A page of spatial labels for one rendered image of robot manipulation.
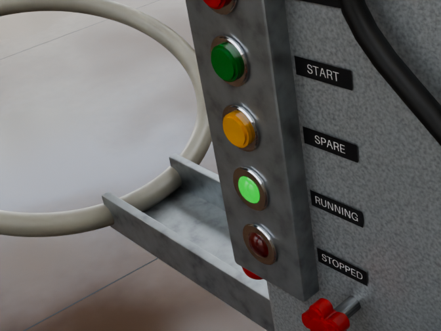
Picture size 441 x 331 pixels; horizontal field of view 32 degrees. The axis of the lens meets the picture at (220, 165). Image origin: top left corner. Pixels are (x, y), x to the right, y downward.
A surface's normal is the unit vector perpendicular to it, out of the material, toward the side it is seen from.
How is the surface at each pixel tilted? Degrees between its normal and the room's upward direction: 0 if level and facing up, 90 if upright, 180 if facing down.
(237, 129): 90
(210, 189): 90
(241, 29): 90
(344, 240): 90
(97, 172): 0
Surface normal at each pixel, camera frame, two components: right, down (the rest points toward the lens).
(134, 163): -0.16, -0.84
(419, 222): -0.74, 0.45
